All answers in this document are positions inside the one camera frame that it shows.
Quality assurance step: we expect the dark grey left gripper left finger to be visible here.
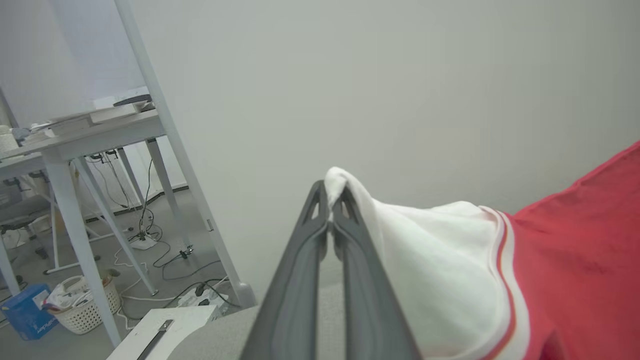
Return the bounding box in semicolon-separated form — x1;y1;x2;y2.
240;179;331;360

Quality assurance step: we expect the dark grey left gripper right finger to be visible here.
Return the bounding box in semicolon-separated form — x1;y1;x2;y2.
330;185;424;360

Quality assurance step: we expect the red white basketball jersey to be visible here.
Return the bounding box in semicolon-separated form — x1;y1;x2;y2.
323;141;640;360

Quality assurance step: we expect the grey fabric sofa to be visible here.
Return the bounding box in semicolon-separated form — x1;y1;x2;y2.
166;280;351;360

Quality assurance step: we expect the white power strip with plugs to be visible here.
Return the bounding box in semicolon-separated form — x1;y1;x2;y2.
177;287;232;312

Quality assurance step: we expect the small white power strip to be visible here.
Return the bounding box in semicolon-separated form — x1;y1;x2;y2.
130;235;159;251

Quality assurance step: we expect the white partition panel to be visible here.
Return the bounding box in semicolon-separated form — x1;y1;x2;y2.
113;0;640;309

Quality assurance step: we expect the white plastic laundry basket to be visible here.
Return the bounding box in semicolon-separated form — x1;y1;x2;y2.
46;272;124;335

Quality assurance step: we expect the white desk with slanted legs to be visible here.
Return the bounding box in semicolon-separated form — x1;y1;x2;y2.
0;107;183;348

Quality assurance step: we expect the blue cardboard box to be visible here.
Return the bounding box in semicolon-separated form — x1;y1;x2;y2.
0;283;54;341

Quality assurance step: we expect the black floor cable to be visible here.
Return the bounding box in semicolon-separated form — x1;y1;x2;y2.
150;239;242;310

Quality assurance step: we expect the white box with black handle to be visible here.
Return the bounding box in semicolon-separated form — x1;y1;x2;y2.
105;304;219;360

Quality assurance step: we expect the white floor cable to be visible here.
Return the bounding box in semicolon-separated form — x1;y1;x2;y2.
112;247;166;331

